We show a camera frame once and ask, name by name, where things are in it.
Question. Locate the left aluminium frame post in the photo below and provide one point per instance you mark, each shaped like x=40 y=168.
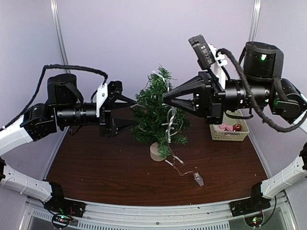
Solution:
x=58 y=29

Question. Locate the pink heart ornament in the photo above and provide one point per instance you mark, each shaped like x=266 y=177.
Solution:
x=225 y=127

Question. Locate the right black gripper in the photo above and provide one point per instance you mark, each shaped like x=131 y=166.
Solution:
x=213 y=97

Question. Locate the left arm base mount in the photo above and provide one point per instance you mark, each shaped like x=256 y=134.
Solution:
x=58 y=203

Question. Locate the small green christmas tree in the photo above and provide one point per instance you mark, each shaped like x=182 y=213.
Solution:
x=158 y=122

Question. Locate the right aluminium frame post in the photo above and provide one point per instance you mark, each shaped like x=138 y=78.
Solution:
x=255 y=20

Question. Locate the clear battery box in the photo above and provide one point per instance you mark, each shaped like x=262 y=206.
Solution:
x=198 y=179

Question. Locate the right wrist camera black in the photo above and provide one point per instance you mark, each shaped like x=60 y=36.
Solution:
x=207 y=56

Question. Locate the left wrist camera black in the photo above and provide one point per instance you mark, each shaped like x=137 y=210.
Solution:
x=107 y=94

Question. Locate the front aluminium rail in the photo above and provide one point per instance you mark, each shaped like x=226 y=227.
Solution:
x=210 y=216

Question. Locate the aluminium frame post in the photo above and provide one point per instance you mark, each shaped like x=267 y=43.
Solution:
x=255 y=20
x=58 y=29

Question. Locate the beige plastic basket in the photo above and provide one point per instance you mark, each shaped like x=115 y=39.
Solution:
x=230 y=136

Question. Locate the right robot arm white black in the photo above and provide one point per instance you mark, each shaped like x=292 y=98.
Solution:
x=252 y=82

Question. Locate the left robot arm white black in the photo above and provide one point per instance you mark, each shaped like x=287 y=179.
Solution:
x=65 y=107

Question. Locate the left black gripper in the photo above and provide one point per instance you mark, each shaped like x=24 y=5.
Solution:
x=104 y=113

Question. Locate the red bauble ornament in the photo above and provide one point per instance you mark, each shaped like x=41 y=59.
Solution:
x=237 y=127

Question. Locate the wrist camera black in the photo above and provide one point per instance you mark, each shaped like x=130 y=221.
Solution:
x=207 y=56
x=107 y=94

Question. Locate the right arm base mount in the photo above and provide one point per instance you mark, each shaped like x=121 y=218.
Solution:
x=252 y=204

